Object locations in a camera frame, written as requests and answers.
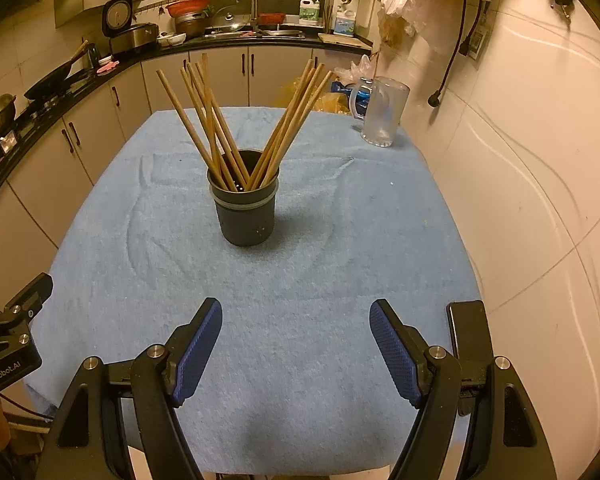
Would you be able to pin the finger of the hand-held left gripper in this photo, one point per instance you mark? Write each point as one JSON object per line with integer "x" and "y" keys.
{"x": 32, "y": 295}

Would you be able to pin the white bowls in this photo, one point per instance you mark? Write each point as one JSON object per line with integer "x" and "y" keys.
{"x": 172, "y": 38}

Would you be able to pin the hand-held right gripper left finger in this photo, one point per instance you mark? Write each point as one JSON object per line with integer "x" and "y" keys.
{"x": 195, "y": 355}

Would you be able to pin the red plastic basin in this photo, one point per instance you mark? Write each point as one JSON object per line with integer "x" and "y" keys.
{"x": 187, "y": 7}

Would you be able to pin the blue table cloth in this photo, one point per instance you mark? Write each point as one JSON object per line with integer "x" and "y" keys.
{"x": 305, "y": 260}

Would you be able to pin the bunch of wooden chopsticks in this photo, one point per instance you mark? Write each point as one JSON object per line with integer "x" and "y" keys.
{"x": 285, "y": 127}

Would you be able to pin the yellow plastic bag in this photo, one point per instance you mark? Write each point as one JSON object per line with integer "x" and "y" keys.
{"x": 330, "y": 102}

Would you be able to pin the blue plastic basin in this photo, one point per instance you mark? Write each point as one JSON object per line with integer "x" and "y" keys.
{"x": 362, "y": 97}

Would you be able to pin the dark cooking pot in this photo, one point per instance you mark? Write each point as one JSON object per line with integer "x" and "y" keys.
{"x": 190, "y": 25}

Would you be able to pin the white bottle green label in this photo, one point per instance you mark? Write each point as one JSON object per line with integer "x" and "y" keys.
{"x": 311, "y": 12}

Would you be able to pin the clear glass mug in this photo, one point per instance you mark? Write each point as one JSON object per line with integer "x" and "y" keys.
{"x": 385, "y": 115}

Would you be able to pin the pink cloth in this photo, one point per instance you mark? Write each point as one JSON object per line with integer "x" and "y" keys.
{"x": 108, "y": 66}

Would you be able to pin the black kitchen countertop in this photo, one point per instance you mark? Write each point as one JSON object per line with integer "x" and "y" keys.
{"x": 220, "y": 44}

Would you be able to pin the steel kettle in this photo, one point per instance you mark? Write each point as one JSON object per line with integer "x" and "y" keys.
{"x": 91, "y": 55}

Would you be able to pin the black rectangular device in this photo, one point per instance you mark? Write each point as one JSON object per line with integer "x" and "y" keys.
{"x": 470, "y": 330}

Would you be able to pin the white bottle blue label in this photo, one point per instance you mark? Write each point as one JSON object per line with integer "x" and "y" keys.
{"x": 345, "y": 22}

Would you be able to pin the rice cooker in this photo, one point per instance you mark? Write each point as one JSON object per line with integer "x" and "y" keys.
{"x": 130, "y": 30}

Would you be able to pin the glass pot lid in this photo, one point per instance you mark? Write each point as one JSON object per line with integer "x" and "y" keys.
{"x": 227, "y": 21}

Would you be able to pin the wooden cutting board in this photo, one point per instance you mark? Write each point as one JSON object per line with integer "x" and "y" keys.
{"x": 345, "y": 41}

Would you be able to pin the black cylindrical utensil holder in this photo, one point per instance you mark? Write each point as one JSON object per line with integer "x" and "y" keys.
{"x": 245, "y": 220}

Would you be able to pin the chrome faucet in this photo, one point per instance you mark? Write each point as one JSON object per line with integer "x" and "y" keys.
{"x": 252, "y": 5}

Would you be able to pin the wall socket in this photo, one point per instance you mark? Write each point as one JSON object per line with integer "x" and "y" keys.
{"x": 476, "y": 42}

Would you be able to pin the knotted white plastic bag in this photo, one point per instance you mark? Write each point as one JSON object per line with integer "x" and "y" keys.
{"x": 357, "y": 70}

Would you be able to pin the lower kitchen cabinets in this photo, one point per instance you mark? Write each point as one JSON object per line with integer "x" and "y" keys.
{"x": 130, "y": 90}

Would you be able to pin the black frying pan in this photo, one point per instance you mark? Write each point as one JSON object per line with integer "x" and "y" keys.
{"x": 50, "y": 82}

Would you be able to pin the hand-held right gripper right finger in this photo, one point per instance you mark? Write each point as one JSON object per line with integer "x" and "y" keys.
{"x": 395, "y": 355}

